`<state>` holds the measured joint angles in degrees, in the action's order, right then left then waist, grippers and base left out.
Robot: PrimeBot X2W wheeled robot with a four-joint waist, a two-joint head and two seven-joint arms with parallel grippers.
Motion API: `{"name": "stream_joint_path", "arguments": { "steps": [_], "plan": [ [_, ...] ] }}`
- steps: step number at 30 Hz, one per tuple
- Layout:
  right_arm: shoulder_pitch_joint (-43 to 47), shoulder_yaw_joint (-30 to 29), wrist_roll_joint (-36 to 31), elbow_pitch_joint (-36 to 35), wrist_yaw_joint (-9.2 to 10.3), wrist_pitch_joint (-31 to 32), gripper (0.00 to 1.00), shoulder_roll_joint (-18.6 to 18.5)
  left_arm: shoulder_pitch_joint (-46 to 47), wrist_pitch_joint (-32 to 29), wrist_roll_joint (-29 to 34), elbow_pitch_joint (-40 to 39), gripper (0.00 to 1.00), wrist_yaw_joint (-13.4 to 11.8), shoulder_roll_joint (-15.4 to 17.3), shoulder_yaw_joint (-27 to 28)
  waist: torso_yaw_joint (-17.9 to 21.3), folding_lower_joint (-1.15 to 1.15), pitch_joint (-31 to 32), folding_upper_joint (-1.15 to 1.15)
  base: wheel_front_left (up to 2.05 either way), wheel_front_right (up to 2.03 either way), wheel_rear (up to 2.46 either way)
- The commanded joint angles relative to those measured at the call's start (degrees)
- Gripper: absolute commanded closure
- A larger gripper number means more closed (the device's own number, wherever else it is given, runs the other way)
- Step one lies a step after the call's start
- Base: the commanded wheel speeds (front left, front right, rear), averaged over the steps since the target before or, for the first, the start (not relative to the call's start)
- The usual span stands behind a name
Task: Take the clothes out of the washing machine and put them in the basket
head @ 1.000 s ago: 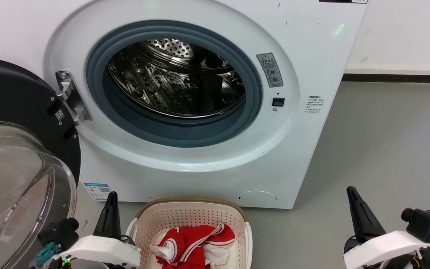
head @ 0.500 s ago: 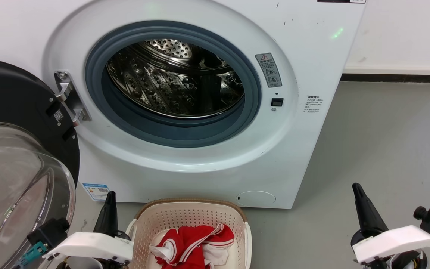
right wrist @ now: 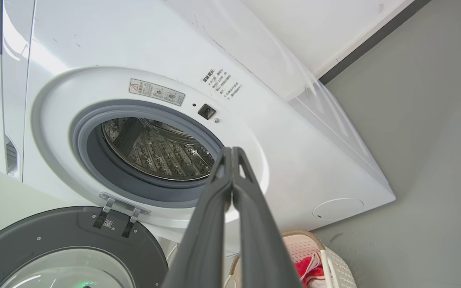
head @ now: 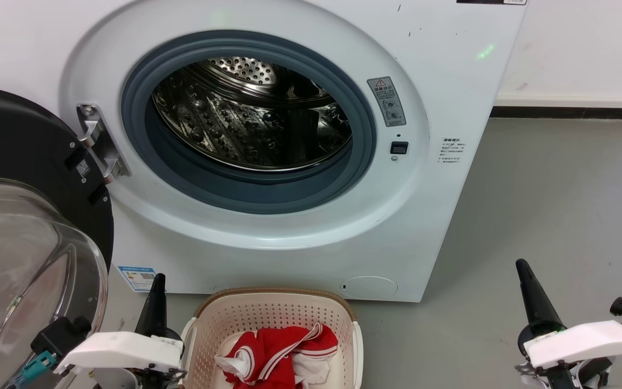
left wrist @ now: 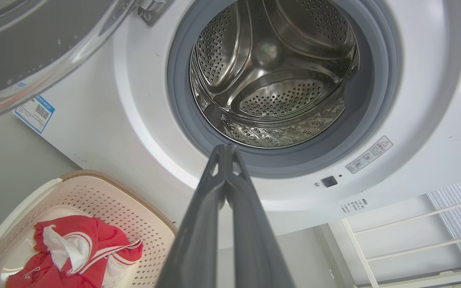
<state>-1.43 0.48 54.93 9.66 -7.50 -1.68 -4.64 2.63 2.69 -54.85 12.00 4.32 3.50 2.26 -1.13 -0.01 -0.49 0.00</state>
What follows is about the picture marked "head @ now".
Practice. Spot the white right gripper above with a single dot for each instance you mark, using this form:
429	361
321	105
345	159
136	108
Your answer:
586	340

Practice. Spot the grey warning triangle sticker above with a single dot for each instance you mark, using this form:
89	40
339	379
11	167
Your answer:
386	102

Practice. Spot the white front-load washing machine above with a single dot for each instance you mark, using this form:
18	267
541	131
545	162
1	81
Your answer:
440	81

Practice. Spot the stainless steel washing machine drum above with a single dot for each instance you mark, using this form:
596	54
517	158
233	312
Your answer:
246	124

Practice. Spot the printed black text label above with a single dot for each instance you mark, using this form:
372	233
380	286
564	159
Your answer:
451	148

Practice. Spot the metal washing machine door hinge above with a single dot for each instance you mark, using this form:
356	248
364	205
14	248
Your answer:
100	146

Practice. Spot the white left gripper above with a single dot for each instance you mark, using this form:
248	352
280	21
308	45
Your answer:
122	351

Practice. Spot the small white QR door label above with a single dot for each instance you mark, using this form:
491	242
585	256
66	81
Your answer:
83	168

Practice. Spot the black skirting strip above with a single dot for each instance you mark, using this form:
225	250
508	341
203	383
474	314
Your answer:
570	113

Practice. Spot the cream perforated laundry basket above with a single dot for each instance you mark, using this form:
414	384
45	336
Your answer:
268	313

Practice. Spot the black glass washer door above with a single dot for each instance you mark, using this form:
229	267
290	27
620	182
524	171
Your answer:
19	135

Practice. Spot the round drain filter cover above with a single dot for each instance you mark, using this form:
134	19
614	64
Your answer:
369	287

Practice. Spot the black door latch socket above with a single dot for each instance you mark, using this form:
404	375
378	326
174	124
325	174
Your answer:
399	147

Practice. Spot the red and white garment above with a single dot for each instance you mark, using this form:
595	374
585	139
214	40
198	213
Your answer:
278	351

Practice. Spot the blue energy label sticker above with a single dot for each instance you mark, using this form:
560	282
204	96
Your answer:
137	278

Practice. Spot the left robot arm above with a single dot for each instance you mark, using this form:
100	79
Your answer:
57	335

